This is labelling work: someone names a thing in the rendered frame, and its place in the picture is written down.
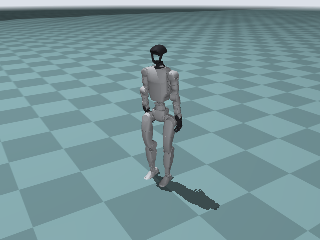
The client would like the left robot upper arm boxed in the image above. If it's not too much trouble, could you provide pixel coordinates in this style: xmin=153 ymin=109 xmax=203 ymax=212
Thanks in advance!
xmin=166 ymin=70 xmax=180 ymax=102

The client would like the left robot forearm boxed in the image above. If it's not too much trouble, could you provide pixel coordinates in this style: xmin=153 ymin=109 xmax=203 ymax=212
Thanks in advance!
xmin=173 ymin=94 xmax=182 ymax=119

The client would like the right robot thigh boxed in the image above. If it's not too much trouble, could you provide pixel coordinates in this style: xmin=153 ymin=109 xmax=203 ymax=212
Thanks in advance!
xmin=141 ymin=111 xmax=158 ymax=151

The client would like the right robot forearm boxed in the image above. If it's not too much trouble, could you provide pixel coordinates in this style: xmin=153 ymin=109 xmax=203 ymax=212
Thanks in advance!
xmin=141 ymin=93 xmax=150 ymax=110

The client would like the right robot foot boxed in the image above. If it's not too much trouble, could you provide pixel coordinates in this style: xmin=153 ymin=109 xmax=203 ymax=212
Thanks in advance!
xmin=144 ymin=167 xmax=159 ymax=180

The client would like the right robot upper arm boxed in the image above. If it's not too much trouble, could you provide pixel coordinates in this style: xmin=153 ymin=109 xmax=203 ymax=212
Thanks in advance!
xmin=140 ymin=67 xmax=149 ymax=95

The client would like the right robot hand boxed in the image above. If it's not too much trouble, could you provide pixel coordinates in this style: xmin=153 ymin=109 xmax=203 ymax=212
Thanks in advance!
xmin=143 ymin=106 xmax=155 ymax=123

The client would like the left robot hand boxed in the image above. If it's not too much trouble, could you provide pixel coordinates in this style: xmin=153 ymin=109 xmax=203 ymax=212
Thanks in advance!
xmin=174 ymin=115 xmax=183 ymax=133

